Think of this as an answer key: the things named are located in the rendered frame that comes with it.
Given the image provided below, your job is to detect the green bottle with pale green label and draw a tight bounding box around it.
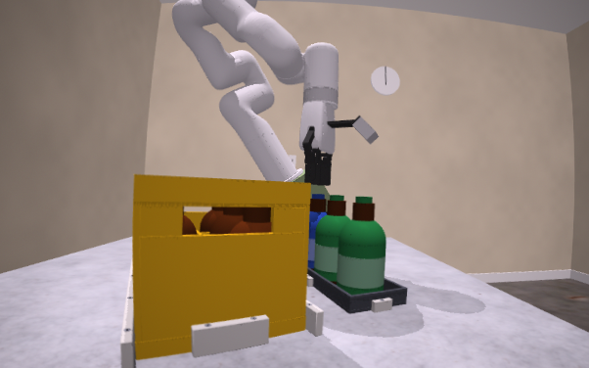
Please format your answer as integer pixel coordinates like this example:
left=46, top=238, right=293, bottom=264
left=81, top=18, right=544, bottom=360
left=337, top=197, right=386, bottom=295
left=314, top=195, right=351, bottom=284

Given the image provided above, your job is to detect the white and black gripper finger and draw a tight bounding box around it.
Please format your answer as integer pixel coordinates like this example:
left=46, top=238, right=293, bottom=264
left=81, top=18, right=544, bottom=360
left=319, top=153, right=333, bottom=186
left=302, top=126, right=321, bottom=185

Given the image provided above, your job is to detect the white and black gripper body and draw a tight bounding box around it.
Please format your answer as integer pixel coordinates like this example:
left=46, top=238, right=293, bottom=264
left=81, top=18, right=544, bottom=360
left=299, top=100, right=338, bottom=155

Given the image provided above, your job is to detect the blue bottle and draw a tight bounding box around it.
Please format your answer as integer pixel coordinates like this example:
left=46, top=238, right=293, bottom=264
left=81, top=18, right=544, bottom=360
left=308, top=194, right=327, bottom=270

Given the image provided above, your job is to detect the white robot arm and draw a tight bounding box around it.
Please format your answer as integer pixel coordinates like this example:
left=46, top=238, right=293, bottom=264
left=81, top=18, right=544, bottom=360
left=172, top=0, right=339, bottom=182

